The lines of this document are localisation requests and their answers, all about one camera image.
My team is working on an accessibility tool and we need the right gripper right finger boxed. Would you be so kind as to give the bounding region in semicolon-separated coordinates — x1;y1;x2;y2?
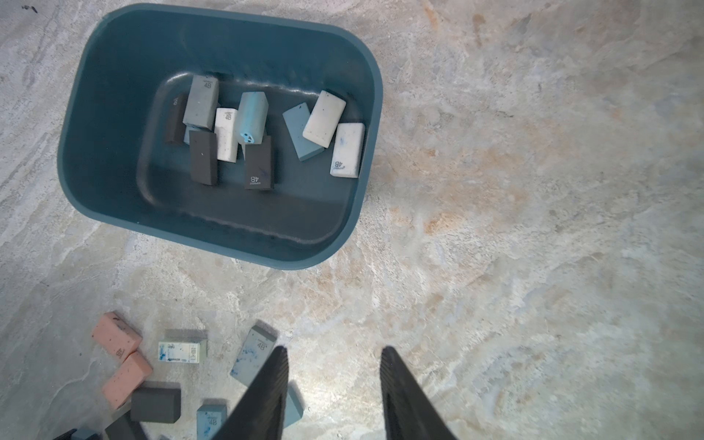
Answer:
379;346;456;440

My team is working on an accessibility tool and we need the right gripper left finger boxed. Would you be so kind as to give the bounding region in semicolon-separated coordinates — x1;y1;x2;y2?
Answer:
214;346;289;440

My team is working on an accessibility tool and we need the pink eraser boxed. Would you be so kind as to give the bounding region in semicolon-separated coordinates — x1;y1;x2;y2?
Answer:
102;351;153;410
92;312;142;363

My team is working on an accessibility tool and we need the black eraser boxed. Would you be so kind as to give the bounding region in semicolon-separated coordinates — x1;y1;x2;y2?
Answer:
104;411;148;440
130;388;182;424
245;136;274;191
190;131;217;186
164;93;188;145

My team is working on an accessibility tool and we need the white eraser bottom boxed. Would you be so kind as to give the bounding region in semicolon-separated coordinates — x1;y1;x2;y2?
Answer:
302;91;347;149

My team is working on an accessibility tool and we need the grey eraser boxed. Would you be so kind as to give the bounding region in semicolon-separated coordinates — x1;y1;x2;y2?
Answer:
230;326;276;387
183;75;219;130

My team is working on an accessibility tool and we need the blue eraser middle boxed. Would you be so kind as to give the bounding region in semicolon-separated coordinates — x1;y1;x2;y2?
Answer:
196;404;227;440

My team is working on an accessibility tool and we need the white printed eraser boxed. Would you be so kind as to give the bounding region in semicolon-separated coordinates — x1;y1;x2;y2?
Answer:
158;338;207;364

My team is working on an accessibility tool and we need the teal plastic storage box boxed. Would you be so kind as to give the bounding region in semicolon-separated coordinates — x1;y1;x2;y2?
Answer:
57;4;383;270

